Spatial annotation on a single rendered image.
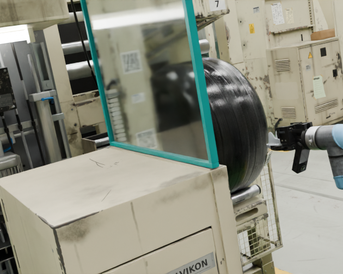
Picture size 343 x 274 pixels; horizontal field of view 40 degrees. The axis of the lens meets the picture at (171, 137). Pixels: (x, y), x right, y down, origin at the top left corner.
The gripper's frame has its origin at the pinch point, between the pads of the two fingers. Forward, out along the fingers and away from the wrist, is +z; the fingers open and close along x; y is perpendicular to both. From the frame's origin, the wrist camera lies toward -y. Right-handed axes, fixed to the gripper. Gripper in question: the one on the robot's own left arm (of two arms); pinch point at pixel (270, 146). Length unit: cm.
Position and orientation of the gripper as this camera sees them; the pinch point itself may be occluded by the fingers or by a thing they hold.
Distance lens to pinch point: 167.3
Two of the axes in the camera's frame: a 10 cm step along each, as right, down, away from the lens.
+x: -8.4, 2.5, -4.9
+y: -2.4, -9.7, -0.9
